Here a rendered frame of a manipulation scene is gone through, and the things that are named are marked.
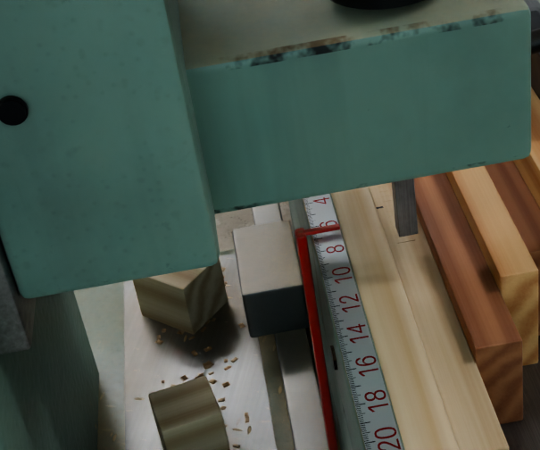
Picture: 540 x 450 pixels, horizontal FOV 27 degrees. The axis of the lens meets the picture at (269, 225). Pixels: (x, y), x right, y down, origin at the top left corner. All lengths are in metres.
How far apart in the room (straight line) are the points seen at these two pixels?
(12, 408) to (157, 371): 0.24
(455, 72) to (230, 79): 0.09
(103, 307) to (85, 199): 0.35
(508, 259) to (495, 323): 0.03
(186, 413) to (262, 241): 0.14
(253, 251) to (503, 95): 0.28
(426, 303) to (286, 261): 0.20
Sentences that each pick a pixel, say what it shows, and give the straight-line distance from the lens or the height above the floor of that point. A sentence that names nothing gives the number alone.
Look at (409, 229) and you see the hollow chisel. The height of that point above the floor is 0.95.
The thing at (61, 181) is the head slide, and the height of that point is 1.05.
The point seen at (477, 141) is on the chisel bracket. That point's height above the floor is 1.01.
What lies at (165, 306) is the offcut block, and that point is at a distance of 0.72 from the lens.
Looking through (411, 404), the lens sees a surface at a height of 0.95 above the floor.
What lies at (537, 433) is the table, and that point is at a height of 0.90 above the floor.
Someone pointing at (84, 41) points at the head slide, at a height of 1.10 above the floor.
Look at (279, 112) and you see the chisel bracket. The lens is 0.44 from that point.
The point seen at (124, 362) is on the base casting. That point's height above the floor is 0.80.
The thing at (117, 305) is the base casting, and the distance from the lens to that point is 0.76.
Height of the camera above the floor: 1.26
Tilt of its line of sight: 35 degrees down
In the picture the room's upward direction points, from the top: 10 degrees counter-clockwise
